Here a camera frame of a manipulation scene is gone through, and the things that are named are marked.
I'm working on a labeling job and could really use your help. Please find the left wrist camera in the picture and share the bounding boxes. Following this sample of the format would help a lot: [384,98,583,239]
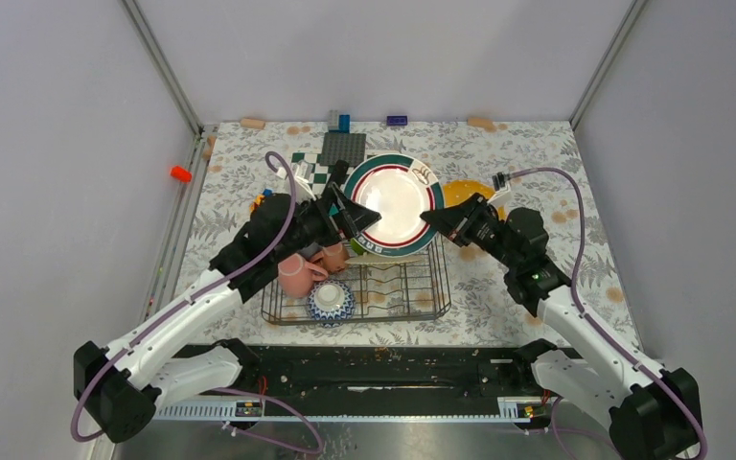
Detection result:
[291,160,315,202]

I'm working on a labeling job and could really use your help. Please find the large pink mug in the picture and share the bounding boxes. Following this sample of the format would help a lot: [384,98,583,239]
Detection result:
[278,254,329,298]

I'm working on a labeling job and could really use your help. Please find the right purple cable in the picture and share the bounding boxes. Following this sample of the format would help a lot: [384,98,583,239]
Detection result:
[507,167,709,460]

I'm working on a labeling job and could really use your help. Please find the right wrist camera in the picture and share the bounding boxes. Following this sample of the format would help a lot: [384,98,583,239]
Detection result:
[488,172,513,208]

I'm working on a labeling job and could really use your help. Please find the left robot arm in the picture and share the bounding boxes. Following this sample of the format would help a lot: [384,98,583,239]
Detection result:
[70,185,380,444]

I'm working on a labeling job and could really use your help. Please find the black wire dish rack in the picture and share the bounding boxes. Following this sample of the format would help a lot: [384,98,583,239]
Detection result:
[261,240,451,328]

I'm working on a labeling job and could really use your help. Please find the orange cylinder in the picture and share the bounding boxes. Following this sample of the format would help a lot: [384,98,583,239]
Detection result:
[170,166,193,183]

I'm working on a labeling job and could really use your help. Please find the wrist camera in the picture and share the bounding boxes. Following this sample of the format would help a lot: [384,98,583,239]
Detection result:
[291,160,315,202]
[488,172,513,208]

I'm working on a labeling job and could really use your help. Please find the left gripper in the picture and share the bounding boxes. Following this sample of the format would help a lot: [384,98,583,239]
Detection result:
[274,183,381,263]

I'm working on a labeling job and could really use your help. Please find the small pink mug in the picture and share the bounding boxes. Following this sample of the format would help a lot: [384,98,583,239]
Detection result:
[310,242,350,274]

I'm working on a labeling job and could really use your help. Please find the lime green plate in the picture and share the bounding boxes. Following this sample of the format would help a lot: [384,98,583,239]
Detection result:
[350,239,368,255]

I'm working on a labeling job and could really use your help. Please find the wooden cork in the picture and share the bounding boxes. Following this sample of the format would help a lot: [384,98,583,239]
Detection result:
[467,117,497,132]
[240,118,266,130]

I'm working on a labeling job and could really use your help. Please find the black microphone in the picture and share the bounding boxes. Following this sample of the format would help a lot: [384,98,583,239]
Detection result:
[327,160,350,189]

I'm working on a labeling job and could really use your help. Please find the grey blue toy bricks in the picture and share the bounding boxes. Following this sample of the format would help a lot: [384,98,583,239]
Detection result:
[327,110,351,133]

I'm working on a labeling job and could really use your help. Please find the left wooden cork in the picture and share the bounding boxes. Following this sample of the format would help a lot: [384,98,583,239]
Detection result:
[240,118,266,130]

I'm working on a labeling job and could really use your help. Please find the colourful toy block stack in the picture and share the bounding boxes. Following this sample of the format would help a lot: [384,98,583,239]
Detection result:
[249,189,274,214]

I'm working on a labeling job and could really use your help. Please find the purple toy brick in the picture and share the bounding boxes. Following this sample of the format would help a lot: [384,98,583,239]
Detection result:
[385,115,408,127]

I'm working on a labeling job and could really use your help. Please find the purple cable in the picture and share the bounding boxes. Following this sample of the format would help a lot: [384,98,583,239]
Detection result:
[507,167,709,460]
[69,149,326,456]

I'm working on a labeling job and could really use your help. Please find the blue white patterned bowl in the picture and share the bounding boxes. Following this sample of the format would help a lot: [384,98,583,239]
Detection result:
[307,280,356,328]

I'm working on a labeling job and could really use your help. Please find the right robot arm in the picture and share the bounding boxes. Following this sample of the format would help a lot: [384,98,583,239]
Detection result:
[421,194,707,459]

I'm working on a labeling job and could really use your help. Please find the grey blue mug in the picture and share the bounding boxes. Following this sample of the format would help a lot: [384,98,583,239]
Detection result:
[299,244,322,261]

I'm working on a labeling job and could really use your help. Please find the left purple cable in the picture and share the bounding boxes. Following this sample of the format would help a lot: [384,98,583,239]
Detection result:
[69,149,326,456]

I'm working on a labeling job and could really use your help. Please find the woven bamboo plate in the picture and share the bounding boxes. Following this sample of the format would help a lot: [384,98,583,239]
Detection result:
[346,253,424,265]

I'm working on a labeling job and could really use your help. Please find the green white chessboard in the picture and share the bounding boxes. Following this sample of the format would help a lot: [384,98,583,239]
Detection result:
[276,152,409,210]

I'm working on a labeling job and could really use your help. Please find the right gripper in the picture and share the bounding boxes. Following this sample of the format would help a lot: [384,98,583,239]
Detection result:
[421,192,519,269]

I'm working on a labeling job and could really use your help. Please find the grey building baseplate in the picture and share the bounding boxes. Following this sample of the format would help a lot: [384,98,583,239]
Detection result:
[317,131,366,167]

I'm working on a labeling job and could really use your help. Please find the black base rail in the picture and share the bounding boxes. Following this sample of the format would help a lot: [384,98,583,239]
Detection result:
[134,339,642,421]

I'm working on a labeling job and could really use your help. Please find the white plate green red rim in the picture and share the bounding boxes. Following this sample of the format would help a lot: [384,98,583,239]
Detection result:
[343,153,446,258]

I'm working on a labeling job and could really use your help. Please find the right wooden cork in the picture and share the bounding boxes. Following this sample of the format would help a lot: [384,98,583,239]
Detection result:
[467,117,497,132]

